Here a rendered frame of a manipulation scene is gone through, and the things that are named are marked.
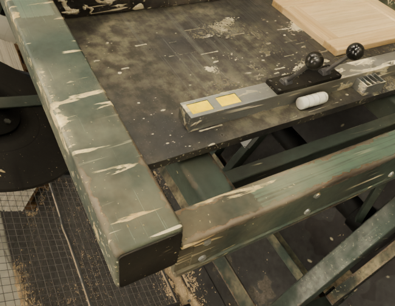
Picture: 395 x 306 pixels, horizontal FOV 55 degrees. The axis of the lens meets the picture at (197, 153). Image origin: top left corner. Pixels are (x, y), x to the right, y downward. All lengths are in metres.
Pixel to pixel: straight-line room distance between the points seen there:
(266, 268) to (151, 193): 2.20
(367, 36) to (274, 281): 1.80
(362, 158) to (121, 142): 0.46
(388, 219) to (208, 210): 1.01
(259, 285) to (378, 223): 1.39
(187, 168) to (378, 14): 0.95
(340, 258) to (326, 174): 0.90
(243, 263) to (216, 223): 2.22
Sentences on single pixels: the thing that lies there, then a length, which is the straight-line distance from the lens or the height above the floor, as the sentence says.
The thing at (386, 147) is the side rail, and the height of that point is 1.44.
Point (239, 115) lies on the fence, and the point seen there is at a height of 1.60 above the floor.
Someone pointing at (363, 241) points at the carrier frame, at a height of 0.79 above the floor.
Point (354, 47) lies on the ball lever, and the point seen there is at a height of 1.46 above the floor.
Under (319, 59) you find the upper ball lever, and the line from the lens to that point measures 0.82.
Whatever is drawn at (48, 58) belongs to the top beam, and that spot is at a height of 1.94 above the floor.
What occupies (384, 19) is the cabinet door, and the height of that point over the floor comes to 0.96.
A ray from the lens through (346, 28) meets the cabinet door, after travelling 1.32.
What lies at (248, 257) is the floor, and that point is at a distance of 2.78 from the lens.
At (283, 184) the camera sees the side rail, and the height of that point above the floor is 1.67.
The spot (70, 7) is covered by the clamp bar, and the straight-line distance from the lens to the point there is 1.13.
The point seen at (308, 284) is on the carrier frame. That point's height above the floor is 0.79.
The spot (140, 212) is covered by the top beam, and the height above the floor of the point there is 1.92.
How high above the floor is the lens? 2.25
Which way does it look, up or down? 46 degrees down
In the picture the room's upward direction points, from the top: 81 degrees counter-clockwise
